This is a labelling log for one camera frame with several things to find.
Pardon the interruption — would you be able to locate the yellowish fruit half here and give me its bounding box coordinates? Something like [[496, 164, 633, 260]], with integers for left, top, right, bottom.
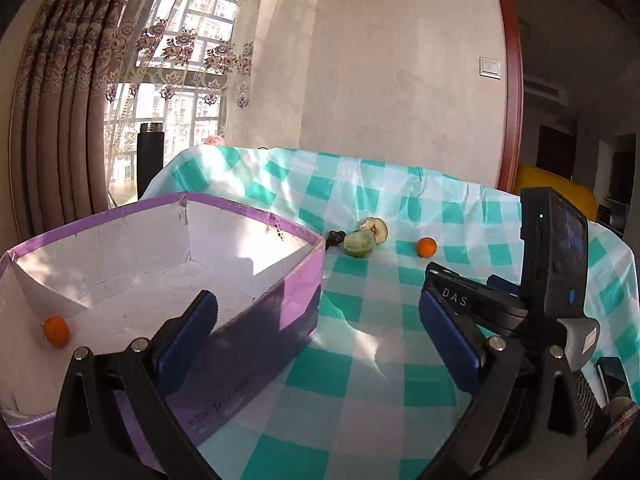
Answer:
[[359, 217, 389, 244]]

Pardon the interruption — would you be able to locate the black thermos bottle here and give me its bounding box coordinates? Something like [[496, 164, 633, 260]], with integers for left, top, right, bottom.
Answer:
[[136, 122, 165, 201]]

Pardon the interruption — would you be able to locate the green fruit half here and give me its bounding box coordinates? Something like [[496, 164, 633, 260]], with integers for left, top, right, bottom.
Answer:
[[343, 230, 377, 259]]

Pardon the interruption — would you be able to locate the window with grille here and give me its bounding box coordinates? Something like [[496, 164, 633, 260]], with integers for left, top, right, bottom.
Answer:
[[107, 0, 251, 186]]

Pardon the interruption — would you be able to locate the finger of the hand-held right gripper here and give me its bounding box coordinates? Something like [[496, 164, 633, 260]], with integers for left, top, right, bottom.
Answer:
[[487, 274, 523, 302], [424, 262, 488, 322]]

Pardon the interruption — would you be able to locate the yellow chair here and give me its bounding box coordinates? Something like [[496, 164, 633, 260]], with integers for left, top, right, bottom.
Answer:
[[515, 162, 598, 221]]

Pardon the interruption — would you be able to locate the wooden door frame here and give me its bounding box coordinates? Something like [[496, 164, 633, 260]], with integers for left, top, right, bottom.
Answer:
[[490, 0, 525, 193]]

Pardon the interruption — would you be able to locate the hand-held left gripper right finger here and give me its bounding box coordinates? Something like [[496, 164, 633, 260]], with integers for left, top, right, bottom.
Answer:
[[419, 290, 588, 480]]

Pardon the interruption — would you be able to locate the brown patterned curtain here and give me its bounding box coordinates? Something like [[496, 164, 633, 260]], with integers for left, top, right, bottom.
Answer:
[[7, 0, 146, 241]]

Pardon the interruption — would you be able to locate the green checkered tablecloth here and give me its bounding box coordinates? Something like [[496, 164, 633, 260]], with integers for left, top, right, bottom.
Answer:
[[140, 146, 640, 480]]

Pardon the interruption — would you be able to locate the purple cardboard box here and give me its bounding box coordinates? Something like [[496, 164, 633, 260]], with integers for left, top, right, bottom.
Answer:
[[0, 191, 327, 466]]

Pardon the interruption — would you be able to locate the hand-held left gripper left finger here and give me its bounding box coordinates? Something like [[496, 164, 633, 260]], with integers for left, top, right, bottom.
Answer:
[[52, 290, 221, 480]]

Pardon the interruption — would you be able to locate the sheer floral curtain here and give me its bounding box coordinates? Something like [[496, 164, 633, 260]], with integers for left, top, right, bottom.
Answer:
[[102, 0, 271, 211]]

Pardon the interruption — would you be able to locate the ceiling air vent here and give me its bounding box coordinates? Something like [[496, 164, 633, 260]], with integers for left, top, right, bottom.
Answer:
[[522, 80, 568, 106]]

